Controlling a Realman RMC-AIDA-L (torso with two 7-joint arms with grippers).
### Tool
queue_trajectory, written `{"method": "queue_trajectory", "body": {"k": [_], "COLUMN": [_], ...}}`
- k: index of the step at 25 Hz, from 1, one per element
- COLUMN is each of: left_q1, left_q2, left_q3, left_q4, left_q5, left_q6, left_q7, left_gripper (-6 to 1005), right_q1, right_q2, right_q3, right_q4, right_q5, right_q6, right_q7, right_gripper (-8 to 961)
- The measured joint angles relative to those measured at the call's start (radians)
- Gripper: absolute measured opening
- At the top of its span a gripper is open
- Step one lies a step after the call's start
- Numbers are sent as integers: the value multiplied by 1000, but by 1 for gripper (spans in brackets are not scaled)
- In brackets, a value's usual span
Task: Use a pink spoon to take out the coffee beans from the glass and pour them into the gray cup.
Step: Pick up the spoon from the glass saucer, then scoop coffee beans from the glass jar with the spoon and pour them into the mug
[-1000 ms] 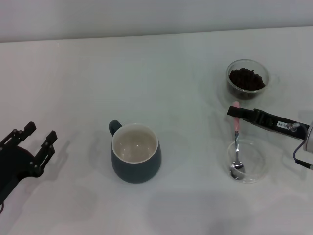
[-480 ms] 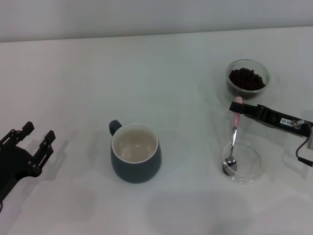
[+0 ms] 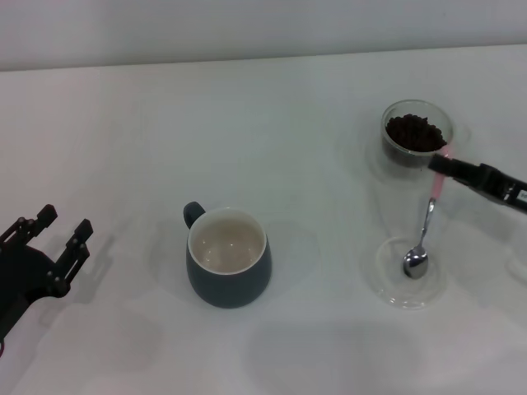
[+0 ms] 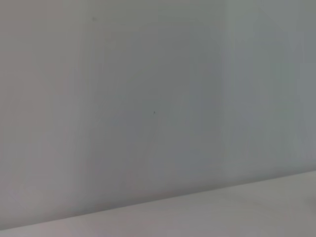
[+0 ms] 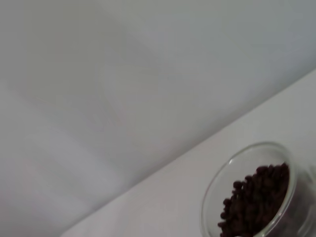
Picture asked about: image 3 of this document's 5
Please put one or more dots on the clear glass saucer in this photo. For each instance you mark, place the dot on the clear glass saucer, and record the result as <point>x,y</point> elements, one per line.
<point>432,294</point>

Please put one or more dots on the dark grey ceramic mug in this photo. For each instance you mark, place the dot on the dark grey ceramic mug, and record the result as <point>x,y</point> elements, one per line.
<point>230,288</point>

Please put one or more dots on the pile of coffee beans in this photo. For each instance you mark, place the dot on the pile of coffee beans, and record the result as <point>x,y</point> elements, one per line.
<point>413,131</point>

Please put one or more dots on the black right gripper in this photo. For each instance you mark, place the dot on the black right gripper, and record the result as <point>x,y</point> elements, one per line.
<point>502,189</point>

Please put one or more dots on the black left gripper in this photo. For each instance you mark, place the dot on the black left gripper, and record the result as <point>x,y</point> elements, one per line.
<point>20,280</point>

